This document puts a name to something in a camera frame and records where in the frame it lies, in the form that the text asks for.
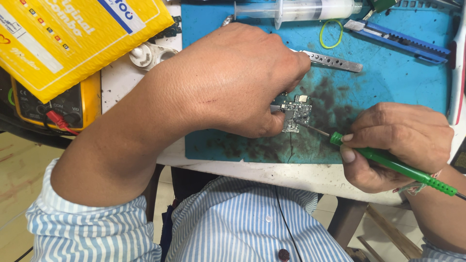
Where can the clear plastic syringe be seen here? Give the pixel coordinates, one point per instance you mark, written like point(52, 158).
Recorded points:
point(309, 9)

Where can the green soldering iron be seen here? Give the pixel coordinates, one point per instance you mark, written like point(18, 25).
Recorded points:
point(393, 163)

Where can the white and red device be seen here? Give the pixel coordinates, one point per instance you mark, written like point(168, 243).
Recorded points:
point(458, 72)

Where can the wooden strips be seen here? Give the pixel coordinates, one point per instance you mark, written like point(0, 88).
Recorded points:
point(393, 233)

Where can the white plastic part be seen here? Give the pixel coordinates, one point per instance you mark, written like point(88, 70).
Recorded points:
point(145, 54)

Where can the small phone circuit board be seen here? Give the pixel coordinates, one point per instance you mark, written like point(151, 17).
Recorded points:
point(299, 109)

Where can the brown table leg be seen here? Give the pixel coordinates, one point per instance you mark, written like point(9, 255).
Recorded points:
point(346, 222)

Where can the blue silicone work mat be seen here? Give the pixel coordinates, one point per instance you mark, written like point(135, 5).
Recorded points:
point(393, 83)

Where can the blue striped shirt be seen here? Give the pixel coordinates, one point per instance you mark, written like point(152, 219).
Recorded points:
point(225, 229)

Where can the red probe plug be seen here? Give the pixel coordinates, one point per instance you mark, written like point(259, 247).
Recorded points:
point(56, 119)

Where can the person's left hand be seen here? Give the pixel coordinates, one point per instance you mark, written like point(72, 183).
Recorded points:
point(233, 80)

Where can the dark circuit board strip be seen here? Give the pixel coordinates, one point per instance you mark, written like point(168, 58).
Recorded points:
point(171, 31)

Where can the metal tweezers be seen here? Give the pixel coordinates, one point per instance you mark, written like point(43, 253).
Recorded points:
point(335, 62)

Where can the blue utility knife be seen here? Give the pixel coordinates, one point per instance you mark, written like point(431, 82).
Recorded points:
point(400, 39)

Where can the yellow padded envelope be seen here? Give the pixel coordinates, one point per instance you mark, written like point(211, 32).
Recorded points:
point(72, 40)

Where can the black flat object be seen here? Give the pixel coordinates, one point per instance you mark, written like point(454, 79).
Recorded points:
point(460, 156)

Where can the person's right hand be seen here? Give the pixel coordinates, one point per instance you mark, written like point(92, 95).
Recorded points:
point(400, 142)

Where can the yellow-green rubber band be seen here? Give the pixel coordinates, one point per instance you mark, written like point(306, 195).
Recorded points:
point(321, 36)

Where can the dark red button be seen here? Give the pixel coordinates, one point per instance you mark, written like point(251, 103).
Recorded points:
point(284, 255)

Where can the yellow multimeter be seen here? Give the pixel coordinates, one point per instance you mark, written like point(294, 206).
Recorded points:
point(72, 105)

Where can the small metal part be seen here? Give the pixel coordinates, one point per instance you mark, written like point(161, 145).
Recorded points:
point(227, 20)

